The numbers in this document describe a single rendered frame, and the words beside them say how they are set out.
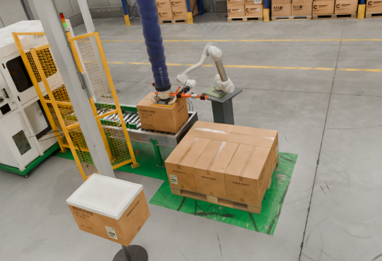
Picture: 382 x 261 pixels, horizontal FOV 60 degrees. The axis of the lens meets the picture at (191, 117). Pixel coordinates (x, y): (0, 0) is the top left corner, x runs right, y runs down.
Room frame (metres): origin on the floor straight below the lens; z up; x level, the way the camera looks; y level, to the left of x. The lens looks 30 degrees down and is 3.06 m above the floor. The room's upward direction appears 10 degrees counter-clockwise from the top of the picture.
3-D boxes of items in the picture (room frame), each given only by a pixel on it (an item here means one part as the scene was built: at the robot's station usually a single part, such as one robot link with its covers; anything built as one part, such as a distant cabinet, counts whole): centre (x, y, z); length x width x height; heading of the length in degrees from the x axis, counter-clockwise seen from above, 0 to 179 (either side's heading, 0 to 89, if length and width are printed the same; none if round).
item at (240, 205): (3.46, -0.34, 0.07); 1.20 x 1.00 x 0.14; 59
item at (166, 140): (4.38, 1.26, 0.50); 2.31 x 0.05 x 0.19; 59
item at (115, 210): (2.39, 0.92, 0.82); 0.60 x 0.40 x 0.40; 59
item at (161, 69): (4.18, 0.30, 1.68); 0.22 x 0.22 x 1.04
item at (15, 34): (4.60, 1.83, 1.05); 1.17 x 0.10 x 2.10; 59
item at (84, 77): (3.65, 1.19, 1.62); 0.20 x 0.05 x 0.30; 59
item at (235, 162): (3.46, -0.34, 0.34); 1.20 x 1.00 x 0.40; 59
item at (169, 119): (4.25, 0.39, 0.75); 0.60 x 0.40 x 0.40; 60
